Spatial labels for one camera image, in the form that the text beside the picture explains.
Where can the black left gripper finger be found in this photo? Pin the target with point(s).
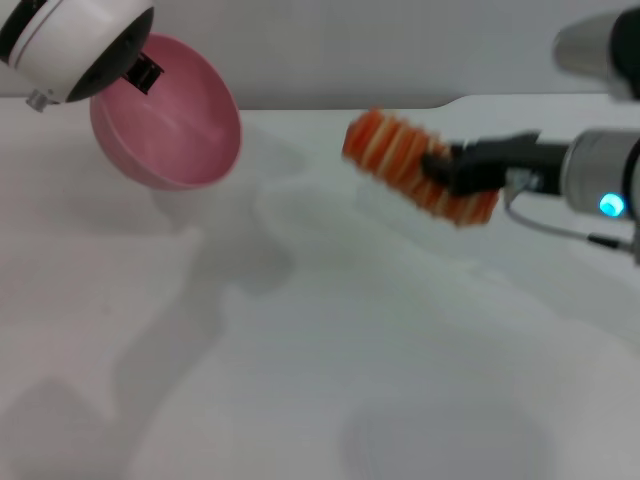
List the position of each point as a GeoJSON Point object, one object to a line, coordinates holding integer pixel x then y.
{"type": "Point", "coordinates": [144, 74]}

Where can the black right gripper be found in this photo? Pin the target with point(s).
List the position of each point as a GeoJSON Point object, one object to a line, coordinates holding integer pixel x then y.
{"type": "Point", "coordinates": [530, 152]}

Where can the pink plastic bowl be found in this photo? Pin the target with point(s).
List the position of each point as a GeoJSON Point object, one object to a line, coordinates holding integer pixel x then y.
{"type": "Point", "coordinates": [175, 140]}

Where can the striped orange bread roll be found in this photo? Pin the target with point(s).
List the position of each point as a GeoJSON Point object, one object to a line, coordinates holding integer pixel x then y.
{"type": "Point", "coordinates": [390, 145]}

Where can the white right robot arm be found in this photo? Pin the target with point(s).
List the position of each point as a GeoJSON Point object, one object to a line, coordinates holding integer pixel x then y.
{"type": "Point", "coordinates": [600, 170]}

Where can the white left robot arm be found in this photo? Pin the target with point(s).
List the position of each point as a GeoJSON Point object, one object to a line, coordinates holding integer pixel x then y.
{"type": "Point", "coordinates": [75, 40]}

